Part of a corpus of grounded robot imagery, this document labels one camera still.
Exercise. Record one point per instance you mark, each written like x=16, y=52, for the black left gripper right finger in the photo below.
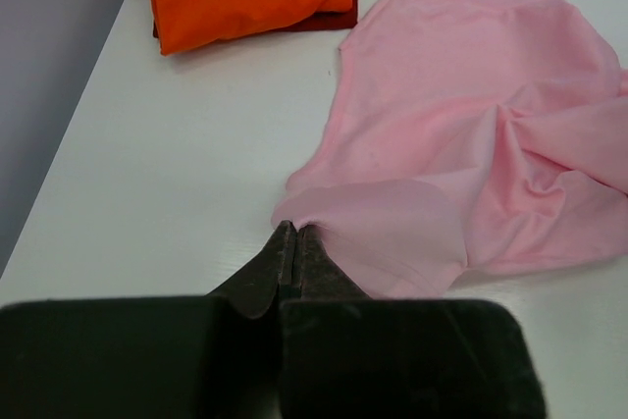
x=346, y=355

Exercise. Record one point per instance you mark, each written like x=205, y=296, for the pink t shirt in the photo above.
x=468, y=135

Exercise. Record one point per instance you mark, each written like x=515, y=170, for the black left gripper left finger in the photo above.
x=195, y=356

